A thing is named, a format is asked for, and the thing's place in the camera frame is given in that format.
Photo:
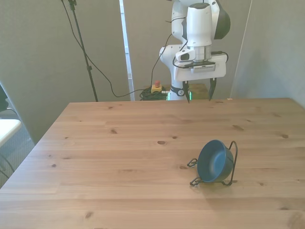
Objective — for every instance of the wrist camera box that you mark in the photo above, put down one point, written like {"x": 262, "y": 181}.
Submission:
{"x": 202, "y": 67}

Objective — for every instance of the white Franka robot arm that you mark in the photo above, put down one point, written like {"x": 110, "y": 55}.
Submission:
{"x": 199, "y": 23}

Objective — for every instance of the black object beside side table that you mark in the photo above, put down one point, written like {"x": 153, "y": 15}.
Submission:
{"x": 2, "y": 97}

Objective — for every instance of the blue bowl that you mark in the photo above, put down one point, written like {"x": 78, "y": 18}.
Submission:
{"x": 214, "y": 162}

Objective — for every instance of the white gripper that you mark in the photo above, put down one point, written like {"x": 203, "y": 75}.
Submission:
{"x": 202, "y": 74}

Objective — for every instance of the white divider post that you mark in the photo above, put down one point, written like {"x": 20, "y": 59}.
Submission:
{"x": 125, "y": 43}

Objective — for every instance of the yellow emergency stop button box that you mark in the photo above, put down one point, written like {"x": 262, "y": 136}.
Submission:
{"x": 156, "y": 88}

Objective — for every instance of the black tripod stand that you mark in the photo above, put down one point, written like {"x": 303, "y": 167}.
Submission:
{"x": 81, "y": 43}

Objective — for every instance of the white side table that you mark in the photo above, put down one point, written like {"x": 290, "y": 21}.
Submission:
{"x": 8, "y": 130}

